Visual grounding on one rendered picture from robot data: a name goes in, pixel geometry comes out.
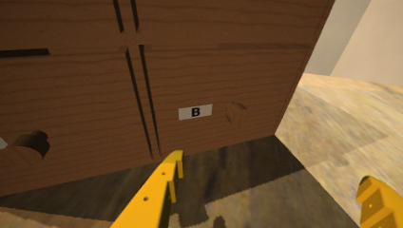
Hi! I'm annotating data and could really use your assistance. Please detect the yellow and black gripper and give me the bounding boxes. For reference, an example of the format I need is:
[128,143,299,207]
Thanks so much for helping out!
[110,150,403,228]

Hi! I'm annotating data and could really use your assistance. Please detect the dark brown wooden chest of drawers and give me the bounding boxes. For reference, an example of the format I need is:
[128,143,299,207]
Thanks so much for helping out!
[0,0,335,197]

